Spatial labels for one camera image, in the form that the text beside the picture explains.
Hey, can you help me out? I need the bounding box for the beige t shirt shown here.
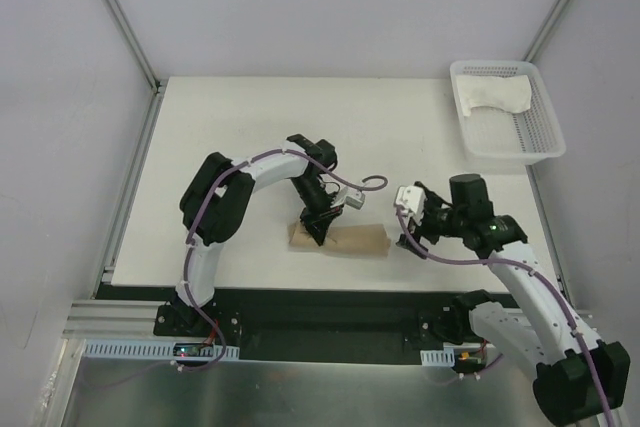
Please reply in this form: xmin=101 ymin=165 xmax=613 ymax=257
xmin=287 ymin=222 xmax=391 ymax=258

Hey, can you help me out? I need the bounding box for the white plastic basket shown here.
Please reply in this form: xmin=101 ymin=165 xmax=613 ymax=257
xmin=450 ymin=60 xmax=566 ymax=171

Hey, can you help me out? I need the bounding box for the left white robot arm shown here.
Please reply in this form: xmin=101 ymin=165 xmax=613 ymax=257
xmin=176 ymin=134 xmax=343 ymax=336

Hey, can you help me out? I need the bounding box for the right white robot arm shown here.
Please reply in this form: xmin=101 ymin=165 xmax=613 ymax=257
xmin=394 ymin=174 xmax=631 ymax=426

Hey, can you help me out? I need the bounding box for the rolled white t shirt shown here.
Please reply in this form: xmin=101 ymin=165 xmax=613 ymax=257
xmin=454 ymin=75 xmax=532 ymax=117

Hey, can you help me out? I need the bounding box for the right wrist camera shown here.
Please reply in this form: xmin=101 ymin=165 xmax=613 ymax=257
xmin=394 ymin=185 xmax=426 ymax=221

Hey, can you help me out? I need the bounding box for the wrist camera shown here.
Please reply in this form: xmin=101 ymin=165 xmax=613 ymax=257
xmin=394 ymin=185 xmax=426 ymax=221
xmin=332 ymin=186 xmax=365 ymax=210

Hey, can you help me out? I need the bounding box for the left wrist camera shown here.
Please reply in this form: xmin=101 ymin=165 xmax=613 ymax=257
xmin=332 ymin=186 xmax=365 ymax=210

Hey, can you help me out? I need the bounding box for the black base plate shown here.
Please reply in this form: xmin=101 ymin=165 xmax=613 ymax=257
xmin=152 ymin=284 xmax=509 ymax=366

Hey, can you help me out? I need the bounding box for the right white cable duct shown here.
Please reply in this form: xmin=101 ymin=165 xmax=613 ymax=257
xmin=420 ymin=348 xmax=455 ymax=368

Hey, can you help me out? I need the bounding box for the aluminium front rail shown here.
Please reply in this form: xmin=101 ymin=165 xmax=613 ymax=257
xmin=62 ymin=299 xmax=601 ymax=351

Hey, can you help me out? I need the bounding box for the left aluminium frame post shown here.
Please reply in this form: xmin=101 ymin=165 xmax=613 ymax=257
xmin=102 ymin=0 xmax=162 ymax=93

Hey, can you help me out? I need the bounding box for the aluminium frame post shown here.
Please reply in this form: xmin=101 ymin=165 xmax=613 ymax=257
xmin=102 ymin=0 xmax=162 ymax=93
xmin=522 ymin=0 xmax=574 ymax=63

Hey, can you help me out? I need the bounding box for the right aluminium frame post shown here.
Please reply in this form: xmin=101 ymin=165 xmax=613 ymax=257
xmin=522 ymin=0 xmax=574 ymax=63

